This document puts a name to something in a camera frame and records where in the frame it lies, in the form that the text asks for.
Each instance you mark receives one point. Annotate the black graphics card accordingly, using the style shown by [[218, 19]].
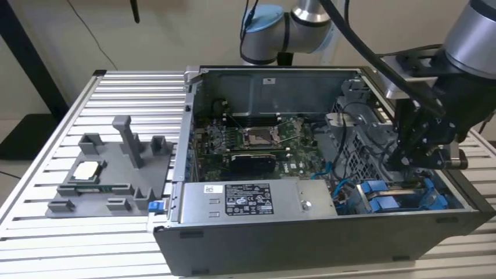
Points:
[[252, 164]]

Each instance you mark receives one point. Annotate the grey metal disk bay cage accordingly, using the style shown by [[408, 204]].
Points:
[[364, 136]]

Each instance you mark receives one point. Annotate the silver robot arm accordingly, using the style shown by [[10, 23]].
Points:
[[305, 29]]

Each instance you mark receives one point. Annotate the silver camera bracket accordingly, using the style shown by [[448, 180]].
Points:
[[393, 87]]

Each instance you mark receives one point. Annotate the CPU socket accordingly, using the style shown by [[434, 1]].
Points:
[[257, 136]]

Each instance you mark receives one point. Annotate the RAM slot bank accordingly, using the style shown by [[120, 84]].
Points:
[[254, 117], [258, 148]]

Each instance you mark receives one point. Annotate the green motherboard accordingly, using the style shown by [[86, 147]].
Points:
[[297, 168]]

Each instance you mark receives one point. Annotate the silver power supply box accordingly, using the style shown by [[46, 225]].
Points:
[[193, 203]]

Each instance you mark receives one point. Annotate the grey parts rack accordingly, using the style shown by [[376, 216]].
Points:
[[112, 171]]

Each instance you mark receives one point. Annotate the silver CPU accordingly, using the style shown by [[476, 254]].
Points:
[[88, 171]]

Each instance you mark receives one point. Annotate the black stand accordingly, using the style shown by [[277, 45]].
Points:
[[26, 58]]

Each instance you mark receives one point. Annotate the green RAM stick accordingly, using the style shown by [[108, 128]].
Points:
[[104, 189]]

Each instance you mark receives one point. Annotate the blue plastic case latch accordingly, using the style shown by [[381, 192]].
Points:
[[154, 206]]

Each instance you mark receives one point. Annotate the hard disk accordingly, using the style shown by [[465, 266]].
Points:
[[381, 203]]

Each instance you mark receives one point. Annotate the black antenna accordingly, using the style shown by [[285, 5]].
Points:
[[134, 11]]

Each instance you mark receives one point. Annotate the black PC case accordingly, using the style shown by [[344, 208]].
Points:
[[290, 244]]

